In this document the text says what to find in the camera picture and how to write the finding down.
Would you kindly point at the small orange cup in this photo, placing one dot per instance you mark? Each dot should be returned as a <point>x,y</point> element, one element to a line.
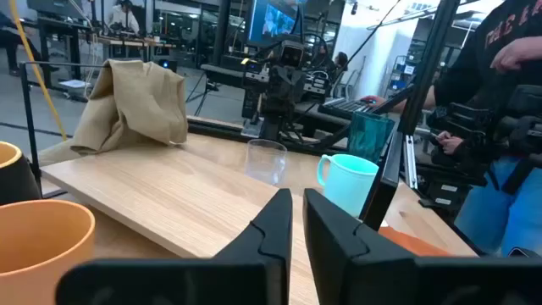
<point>34,254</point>

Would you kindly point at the teal transparent tumbler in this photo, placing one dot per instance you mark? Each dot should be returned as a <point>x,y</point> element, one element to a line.
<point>366,135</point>

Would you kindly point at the blue-lit display screen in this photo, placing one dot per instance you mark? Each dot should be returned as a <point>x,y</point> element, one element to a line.
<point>271,21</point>

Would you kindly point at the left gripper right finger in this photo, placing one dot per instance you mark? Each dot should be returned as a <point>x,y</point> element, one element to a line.
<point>360,275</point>

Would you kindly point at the black equipment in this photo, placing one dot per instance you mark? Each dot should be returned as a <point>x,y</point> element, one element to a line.
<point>466,123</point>

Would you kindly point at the black keyboard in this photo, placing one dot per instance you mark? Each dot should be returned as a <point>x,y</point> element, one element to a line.
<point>345,107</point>

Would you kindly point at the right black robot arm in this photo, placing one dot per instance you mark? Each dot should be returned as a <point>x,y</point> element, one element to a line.
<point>275,127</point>

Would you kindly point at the clear glass cup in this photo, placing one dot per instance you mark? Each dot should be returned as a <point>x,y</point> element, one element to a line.
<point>264,165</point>

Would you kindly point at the wooden cutting board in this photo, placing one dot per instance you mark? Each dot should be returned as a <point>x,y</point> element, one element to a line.
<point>169,190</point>

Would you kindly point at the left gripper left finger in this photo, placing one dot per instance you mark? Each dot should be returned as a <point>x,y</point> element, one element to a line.
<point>254,275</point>

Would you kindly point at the person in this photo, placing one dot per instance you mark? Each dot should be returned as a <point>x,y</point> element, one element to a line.
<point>499,220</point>
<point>12,42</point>
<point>123,19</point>
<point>341,63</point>

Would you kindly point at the black mug yellow inside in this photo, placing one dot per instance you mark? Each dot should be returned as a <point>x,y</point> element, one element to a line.
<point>17,182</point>

